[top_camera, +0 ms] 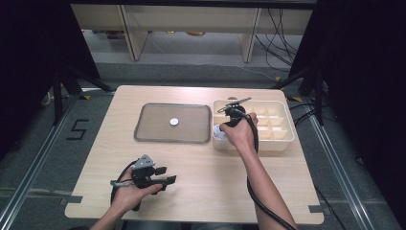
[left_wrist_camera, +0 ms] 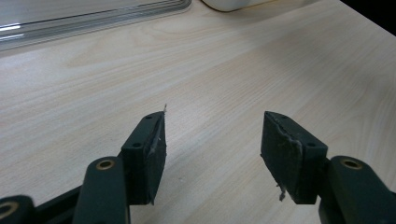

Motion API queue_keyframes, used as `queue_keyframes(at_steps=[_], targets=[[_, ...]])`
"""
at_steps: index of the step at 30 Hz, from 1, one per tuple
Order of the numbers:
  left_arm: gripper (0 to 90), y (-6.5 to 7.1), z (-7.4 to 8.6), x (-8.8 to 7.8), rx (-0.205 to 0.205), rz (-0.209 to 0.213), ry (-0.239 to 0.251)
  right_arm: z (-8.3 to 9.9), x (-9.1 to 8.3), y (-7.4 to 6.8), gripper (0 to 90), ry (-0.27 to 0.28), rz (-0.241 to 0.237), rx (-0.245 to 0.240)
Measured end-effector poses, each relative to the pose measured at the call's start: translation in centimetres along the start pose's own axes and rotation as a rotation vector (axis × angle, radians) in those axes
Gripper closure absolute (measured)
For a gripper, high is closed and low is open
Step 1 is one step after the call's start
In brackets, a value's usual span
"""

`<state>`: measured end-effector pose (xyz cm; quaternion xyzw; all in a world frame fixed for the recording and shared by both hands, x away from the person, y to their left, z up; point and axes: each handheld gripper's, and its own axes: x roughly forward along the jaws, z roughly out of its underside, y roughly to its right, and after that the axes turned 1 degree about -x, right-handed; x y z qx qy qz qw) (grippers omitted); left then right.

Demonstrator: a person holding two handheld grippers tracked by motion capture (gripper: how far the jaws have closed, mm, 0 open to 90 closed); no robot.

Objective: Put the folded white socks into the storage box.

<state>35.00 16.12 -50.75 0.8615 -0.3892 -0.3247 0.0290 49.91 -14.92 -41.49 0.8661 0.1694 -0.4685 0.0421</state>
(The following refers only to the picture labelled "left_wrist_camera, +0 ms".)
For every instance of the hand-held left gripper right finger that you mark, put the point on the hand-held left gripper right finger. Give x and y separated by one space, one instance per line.
289 158

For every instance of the cream compartment organizer box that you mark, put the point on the cream compartment organizer box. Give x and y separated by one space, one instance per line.
230 3

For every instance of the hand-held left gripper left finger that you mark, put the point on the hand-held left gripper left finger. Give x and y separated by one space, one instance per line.
144 161

